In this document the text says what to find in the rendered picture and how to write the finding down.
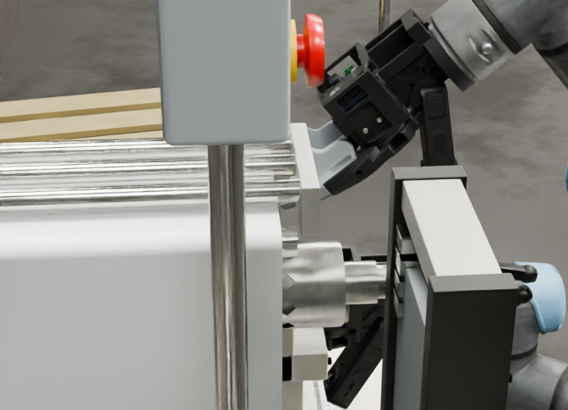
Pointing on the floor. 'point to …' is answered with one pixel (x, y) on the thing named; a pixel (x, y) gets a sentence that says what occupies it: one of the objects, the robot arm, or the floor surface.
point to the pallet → (150, 96)
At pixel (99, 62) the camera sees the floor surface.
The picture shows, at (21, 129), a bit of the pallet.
